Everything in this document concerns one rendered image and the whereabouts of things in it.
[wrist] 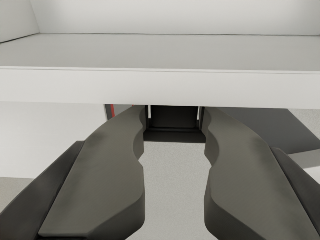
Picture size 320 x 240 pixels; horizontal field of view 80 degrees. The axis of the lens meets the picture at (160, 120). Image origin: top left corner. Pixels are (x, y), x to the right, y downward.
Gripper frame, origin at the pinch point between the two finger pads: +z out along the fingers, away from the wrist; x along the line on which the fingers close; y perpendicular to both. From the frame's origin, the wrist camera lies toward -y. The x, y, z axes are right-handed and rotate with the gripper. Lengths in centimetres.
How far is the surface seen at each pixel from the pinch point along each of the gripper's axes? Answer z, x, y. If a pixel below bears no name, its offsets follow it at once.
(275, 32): 6.9, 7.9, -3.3
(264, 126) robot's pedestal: 33.0, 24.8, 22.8
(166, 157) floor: 91, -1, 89
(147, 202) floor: 91, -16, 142
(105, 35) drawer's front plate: 6.2, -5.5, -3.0
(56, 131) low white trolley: 14.5, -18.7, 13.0
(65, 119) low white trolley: 14.5, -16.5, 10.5
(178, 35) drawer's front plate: 6.2, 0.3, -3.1
